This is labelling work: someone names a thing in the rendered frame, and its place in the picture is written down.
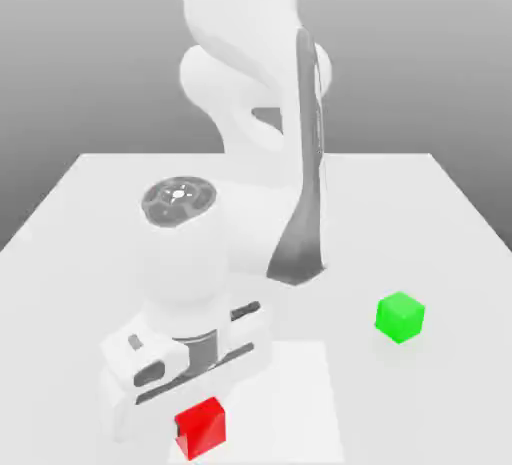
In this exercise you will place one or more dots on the small red cube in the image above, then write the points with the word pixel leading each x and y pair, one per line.
pixel 204 429

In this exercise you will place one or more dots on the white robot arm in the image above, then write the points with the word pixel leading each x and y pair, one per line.
pixel 240 13

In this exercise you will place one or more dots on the small green cube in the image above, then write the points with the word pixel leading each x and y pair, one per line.
pixel 400 317

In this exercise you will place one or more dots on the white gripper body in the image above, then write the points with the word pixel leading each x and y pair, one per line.
pixel 154 415

